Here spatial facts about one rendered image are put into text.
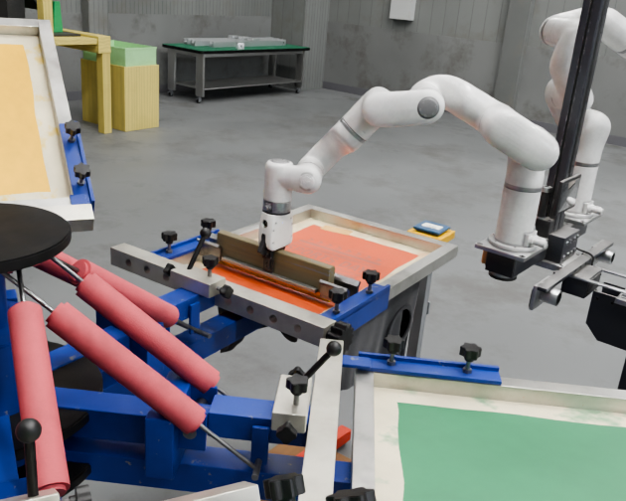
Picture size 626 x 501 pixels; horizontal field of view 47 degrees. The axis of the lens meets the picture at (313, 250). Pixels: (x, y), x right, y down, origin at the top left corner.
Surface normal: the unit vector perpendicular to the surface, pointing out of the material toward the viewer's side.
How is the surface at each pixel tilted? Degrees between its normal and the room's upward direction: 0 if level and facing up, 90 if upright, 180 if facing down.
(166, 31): 90
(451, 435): 0
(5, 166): 32
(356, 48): 90
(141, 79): 90
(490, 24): 90
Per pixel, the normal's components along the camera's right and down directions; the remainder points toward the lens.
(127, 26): 0.77, 0.28
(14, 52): 0.29, -0.60
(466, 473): 0.08, -0.93
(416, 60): -0.63, 0.23
